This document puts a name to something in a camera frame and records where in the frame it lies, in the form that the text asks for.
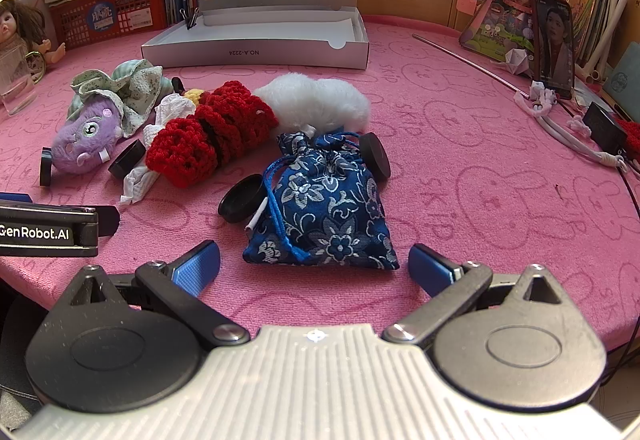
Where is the pink rabbit-print tablecloth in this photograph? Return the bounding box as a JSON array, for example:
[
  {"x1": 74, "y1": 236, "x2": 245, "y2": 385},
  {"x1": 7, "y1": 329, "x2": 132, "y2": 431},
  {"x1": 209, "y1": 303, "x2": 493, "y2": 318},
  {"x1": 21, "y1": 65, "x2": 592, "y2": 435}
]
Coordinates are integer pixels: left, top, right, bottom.
[{"x1": 0, "y1": 15, "x2": 640, "y2": 361}]

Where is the red crochet doll garment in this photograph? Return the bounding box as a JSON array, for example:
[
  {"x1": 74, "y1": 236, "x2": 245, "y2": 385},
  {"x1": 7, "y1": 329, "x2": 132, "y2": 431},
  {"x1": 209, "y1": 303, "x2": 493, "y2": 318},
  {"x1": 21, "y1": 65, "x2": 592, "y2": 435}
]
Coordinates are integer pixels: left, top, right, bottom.
[{"x1": 146, "y1": 80, "x2": 280, "y2": 188}]

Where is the blue floral drawstring pouch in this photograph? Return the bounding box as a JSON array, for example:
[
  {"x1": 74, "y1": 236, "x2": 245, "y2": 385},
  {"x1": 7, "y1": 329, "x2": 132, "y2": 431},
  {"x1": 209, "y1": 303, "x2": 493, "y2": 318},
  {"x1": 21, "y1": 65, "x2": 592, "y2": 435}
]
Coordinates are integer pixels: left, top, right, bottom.
[{"x1": 242, "y1": 131, "x2": 401, "y2": 271}]

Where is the pink triangular stand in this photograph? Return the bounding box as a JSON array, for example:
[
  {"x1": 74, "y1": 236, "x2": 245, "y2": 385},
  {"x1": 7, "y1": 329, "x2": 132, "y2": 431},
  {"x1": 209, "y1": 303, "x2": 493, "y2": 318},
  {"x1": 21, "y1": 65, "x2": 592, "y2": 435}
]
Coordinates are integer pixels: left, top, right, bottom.
[{"x1": 459, "y1": 0, "x2": 551, "y2": 64}]

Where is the white folded paper figure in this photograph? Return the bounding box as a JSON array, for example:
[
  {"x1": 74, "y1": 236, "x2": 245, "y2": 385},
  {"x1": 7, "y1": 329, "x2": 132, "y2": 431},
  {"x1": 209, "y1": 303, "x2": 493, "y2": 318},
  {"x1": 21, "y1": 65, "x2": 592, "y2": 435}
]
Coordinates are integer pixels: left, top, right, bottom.
[{"x1": 502, "y1": 48, "x2": 533, "y2": 76}]

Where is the white cord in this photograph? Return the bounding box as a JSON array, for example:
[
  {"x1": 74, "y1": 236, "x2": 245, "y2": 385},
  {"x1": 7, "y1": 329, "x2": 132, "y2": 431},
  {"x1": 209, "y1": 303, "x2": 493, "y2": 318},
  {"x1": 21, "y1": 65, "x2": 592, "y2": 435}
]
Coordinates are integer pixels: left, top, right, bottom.
[{"x1": 515, "y1": 80, "x2": 628, "y2": 168}]

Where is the thin metal rod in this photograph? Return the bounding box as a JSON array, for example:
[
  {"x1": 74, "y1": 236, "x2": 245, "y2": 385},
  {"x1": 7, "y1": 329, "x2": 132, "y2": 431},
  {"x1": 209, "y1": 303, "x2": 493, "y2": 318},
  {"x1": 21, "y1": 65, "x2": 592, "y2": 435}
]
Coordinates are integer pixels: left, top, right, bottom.
[{"x1": 412, "y1": 33, "x2": 531, "y2": 98}]

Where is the white fluffy plush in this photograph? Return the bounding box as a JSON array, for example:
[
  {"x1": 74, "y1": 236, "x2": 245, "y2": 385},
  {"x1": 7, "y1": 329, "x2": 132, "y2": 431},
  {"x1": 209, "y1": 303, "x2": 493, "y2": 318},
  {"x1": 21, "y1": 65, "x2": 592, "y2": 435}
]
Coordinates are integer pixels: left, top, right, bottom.
[{"x1": 252, "y1": 74, "x2": 372, "y2": 135}]

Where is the green notebook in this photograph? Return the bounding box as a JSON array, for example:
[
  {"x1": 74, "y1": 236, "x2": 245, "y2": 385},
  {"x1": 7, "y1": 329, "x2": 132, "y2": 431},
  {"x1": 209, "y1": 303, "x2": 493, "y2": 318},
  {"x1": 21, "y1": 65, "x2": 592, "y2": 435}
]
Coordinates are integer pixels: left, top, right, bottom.
[{"x1": 602, "y1": 43, "x2": 640, "y2": 121}]

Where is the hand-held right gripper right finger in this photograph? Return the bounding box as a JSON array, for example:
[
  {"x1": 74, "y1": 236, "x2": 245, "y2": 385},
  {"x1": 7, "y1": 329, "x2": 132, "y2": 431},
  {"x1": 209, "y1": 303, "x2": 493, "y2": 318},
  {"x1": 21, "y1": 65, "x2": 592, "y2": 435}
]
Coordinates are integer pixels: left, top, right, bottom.
[{"x1": 382, "y1": 243, "x2": 577, "y2": 346}]

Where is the red plastic basket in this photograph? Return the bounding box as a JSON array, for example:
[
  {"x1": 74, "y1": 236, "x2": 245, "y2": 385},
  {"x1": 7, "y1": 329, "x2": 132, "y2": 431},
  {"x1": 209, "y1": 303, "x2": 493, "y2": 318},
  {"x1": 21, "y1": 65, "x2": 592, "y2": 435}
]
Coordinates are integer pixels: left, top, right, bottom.
[{"x1": 50, "y1": 0, "x2": 168, "y2": 50}]

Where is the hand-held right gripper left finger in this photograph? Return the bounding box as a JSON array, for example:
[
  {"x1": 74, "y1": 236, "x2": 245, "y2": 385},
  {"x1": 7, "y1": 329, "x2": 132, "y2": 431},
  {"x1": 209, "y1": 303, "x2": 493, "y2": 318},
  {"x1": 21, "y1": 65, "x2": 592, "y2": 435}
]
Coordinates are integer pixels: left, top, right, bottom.
[{"x1": 65, "y1": 240, "x2": 251, "y2": 347}]

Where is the small black box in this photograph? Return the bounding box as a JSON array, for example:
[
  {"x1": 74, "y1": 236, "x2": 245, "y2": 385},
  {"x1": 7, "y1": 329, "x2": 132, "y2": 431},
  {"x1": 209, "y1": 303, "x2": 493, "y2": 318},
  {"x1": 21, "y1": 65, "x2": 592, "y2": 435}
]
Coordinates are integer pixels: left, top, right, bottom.
[{"x1": 582, "y1": 101, "x2": 628, "y2": 156}]

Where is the black smartphone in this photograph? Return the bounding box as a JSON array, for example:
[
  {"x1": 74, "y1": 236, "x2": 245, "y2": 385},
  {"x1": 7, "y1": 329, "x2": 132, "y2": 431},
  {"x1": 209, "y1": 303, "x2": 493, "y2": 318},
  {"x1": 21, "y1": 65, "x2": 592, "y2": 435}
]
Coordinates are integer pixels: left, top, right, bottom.
[{"x1": 531, "y1": 0, "x2": 574, "y2": 98}]

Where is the wooden drawer shelf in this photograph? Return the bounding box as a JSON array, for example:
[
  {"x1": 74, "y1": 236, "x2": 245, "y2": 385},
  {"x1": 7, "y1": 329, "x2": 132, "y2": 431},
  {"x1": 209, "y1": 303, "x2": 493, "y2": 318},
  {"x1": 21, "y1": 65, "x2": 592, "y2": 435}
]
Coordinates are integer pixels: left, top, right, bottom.
[{"x1": 357, "y1": 0, "x2": 488, "y2": 32}]

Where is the clear glass cup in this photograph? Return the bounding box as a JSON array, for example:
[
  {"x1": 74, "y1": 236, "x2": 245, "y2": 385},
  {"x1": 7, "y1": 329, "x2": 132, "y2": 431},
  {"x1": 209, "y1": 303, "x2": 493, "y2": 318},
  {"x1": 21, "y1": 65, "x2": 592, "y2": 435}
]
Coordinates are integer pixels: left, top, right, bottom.
[{"x1": 0, "y1": 45, "x2": 38, "y2": 116}]

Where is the white tissue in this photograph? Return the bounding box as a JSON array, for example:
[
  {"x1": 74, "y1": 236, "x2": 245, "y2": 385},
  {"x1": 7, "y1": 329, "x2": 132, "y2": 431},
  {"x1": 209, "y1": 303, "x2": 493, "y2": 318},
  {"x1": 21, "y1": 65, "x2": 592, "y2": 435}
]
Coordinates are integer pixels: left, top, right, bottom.
[{"x1": 120, "y1": 93, "x2": 201, "y2": 206}]

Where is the brown-haired doll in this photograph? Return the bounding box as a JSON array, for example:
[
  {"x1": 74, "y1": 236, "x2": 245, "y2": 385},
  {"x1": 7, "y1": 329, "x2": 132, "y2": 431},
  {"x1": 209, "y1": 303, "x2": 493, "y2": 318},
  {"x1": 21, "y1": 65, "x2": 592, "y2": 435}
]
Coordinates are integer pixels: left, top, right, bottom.
[{"x1": 0, "y1": 0, "x2": 67, "y2": 71}]

